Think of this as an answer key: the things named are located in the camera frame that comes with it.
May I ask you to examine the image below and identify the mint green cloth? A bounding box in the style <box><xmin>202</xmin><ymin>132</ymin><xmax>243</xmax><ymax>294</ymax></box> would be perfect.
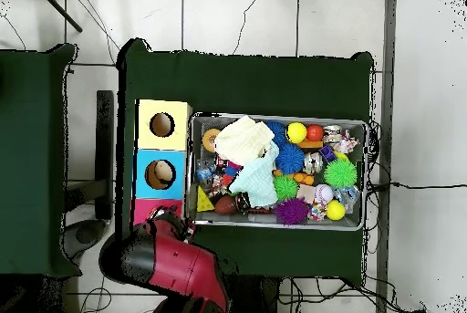
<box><xmin>228</xmin><ymin>142</ymin><xmax>280</xmax><ymax>208</ymax></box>

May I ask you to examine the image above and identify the cream cloth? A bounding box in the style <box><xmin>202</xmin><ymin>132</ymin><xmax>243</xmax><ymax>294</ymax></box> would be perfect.
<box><xmin>213</xmin><ymin>114</ymin><xmax>275</xmax><ymax>166</ymax></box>

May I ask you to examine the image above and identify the silver mesh bin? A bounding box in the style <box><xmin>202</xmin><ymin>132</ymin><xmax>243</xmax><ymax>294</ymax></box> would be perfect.
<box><xmin>186</xmin><ymin>111</ymin><xmax>368</xmax><ymax>232</ymax></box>

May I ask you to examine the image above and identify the wooden box with three holes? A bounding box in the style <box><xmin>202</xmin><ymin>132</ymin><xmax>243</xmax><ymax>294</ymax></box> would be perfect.
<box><xmin>129</xmin><ymin>99</ymin><xmax>193</xmax><ymax>237</ymax></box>

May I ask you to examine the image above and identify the yellow toy cheese wedge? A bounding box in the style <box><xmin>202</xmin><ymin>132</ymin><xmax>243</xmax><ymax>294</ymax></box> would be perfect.
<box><xmin>195</xmin><ymin>184</ymin><xmax>216</xmax><ymax>213</ymax></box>

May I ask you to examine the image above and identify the grey stand base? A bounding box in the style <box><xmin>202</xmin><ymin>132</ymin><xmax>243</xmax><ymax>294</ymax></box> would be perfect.
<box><xmin>61</xmin><ymin>219</ymin><xmax>107</xmax><ymax>259</ymax></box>

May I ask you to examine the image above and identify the black upright panel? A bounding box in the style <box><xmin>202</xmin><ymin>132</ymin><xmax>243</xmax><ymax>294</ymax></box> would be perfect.
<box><xmin>95</xmin><ymin>89</ymin><xmax>115</xmax><ymax>219</ymax></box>

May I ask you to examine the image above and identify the toy burger bun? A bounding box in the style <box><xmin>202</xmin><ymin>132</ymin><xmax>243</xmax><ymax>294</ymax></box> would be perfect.
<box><xmin>202</xmin><ymin>127</ymin><xmax>222</xmax><ymax>153</ymax></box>

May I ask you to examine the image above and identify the small green spiky ball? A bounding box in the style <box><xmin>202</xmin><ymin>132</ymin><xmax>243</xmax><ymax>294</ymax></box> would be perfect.
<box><xmin>273</xmin><ymin>175</ymin><xmax>300</xmax><ymax>202</ymax></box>

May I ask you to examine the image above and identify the purple spiky ball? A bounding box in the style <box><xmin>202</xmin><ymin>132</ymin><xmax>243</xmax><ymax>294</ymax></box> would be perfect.
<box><xmin>274</xmin><ymin>197</ymin><xmax>311</xmax><ymax>225</ymax></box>

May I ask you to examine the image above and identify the dark green table cloth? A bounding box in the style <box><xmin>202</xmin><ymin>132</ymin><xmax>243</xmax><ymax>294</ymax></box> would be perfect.
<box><xmin>115</xmin><ymin>37</ymin><xmax>375</xmax><ymax>287</ymax></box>
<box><xmin>0</xmin><ymin>44</ymin><xmax>82</xmax><ymax>278</ymax></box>

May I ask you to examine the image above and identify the blue spiky ball with eyes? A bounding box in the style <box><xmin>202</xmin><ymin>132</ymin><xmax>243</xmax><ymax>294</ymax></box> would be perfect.
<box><xmin>275</xmin><ymin>142</ymin><xmax>306</xmax><ymax>175</ymax></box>

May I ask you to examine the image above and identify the large yellow ball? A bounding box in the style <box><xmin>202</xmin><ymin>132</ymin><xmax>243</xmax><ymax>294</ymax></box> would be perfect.
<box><xmin>285</xmin><ymin>121</ymin><xmax>308</xmax><ymax>144</ymax></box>

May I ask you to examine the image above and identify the large green spiky ball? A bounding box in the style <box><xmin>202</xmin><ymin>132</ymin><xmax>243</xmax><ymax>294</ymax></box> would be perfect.
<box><xmin>323</xmin><ymin>158</ymin><xmax>358</xmax><ymax>189</ymax></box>

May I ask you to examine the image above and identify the black tripod leg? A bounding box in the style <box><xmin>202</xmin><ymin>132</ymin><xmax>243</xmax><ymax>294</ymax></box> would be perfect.
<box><xmin>37</xmin><ymin>0</ymin><xmax>84</xmax><ymax>33</ymax></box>

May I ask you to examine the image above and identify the black floor cable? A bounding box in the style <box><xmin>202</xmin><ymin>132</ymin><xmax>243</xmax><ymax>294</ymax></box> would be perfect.
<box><xmin>368</xmin><ymin>180</ymin><xmax>467</xmax><ymax>193</ymax></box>

